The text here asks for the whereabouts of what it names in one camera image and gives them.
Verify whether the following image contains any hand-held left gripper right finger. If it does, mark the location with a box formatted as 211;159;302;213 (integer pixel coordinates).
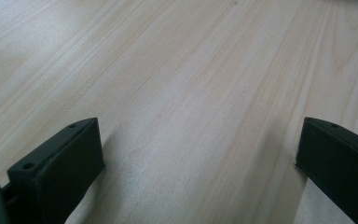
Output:
295;117;358;224

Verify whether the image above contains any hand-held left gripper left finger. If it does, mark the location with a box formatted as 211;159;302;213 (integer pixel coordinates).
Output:
7;117;106;224

